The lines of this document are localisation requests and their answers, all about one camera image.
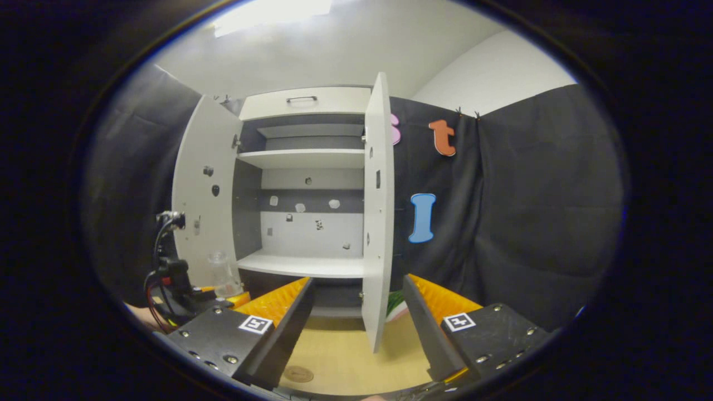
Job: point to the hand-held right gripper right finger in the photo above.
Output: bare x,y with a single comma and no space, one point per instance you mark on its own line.
429,334

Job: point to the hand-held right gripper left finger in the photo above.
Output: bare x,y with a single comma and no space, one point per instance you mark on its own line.
284,340

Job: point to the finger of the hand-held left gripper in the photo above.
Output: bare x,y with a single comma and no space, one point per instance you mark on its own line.
239,299

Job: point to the clear glass bottle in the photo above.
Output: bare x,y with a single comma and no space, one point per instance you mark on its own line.
223,275

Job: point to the round tan coaster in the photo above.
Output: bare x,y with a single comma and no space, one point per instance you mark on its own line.
298,374

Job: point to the white cabinet door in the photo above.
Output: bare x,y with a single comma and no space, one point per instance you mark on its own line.
379,223
206,145

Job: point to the white and grey cabinet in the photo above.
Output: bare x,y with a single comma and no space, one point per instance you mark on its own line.
301,264

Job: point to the white cabinet drawer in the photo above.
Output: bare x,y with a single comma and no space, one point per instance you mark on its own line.
334,103

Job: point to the toy watermelon slice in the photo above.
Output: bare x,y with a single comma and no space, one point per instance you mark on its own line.
396,306

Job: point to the black backdrop cloth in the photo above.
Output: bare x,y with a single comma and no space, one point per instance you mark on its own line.
529,223

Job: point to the ceiling light panel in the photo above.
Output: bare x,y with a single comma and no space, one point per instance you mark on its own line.
267,14

